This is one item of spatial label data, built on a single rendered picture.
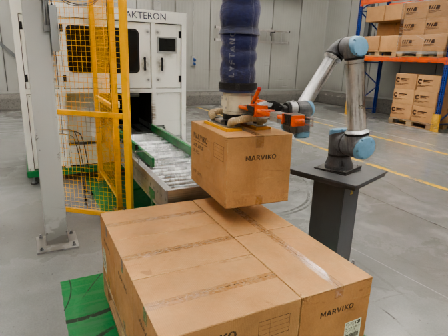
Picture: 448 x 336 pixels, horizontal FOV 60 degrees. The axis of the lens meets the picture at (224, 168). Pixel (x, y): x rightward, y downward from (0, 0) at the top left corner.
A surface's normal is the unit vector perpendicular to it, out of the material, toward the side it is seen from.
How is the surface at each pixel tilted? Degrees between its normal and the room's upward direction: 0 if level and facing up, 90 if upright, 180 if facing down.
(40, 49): 90
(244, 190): 89
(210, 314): 0
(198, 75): 90
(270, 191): 89
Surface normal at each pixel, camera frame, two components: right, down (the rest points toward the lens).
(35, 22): 0.44, 0.26
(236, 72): -0.18, 0.00
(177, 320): 0.04, -0.96
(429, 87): -0.89, 0.14
